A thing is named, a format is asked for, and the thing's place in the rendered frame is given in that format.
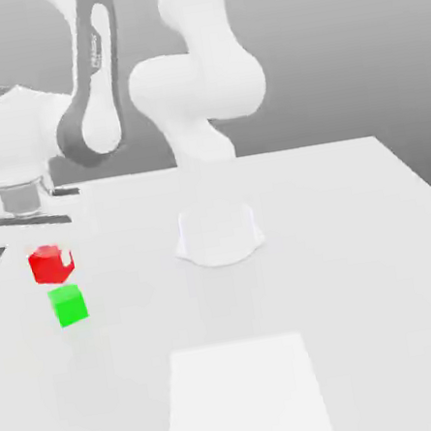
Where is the small red cube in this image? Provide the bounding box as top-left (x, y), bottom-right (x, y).
top-left (25, 240), bottom-right (78, 290)

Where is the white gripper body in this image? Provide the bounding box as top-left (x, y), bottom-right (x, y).
top-left (0, 196), bottom-right (87, 251)

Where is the small green cube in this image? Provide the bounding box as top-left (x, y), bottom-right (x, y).
top-left (46, 282), bottom-right (91, 330)

